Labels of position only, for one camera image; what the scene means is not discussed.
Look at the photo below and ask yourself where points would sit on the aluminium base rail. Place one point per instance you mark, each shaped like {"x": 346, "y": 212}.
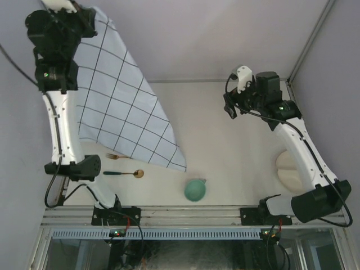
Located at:
{"x": 151, "y": 217}

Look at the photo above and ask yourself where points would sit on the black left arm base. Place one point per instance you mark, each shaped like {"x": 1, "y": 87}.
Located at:
{"x": 102, "y": 217}

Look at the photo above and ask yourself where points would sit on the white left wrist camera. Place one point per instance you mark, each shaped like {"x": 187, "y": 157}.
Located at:
{"x": 58, "y": 5}

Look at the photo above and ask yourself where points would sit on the gold spoon green handle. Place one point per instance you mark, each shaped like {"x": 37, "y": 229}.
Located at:
{"x": 137, "y": 173}

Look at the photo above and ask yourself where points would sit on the blue slotted cable duct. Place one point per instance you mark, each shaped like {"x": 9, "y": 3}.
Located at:
{"x": 159, "y": 234}

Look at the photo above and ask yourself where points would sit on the white black-grid tablecloth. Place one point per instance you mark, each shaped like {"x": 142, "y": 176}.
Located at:
{"x": 116, "y": 107}

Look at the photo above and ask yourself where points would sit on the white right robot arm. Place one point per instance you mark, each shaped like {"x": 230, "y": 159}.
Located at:
{"x": 324, "y": 194}

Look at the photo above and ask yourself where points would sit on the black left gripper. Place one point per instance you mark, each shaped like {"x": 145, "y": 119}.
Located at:
{"x": 86, "y": 17}

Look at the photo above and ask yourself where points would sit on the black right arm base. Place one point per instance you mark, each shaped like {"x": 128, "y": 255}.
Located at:
{"x": 256, "y": 216}

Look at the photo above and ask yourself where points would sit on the cream divided plate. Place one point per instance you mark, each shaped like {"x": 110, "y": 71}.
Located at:
{"x": 288, "y": 174}

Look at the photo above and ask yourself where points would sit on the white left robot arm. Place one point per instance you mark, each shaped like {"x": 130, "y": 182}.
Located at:
{"x": 57, "y": 81}

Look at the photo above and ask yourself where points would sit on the aluminium enclosure frame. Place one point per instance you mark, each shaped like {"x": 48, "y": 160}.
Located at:
{"x": 199, "y": 43}

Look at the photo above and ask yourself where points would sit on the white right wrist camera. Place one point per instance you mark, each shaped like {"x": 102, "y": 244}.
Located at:
{"x": 243, "y": 74}

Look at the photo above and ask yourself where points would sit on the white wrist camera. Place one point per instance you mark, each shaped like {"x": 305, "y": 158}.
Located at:
{"x": 243, "y": 74}
{"x": 58, "y": 5}

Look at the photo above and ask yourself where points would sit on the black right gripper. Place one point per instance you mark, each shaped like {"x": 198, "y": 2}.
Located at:
{"x": 237, "y": 97}

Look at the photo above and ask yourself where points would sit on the gold fork green handle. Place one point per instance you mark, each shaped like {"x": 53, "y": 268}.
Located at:
{"x": 116, "y": 157}

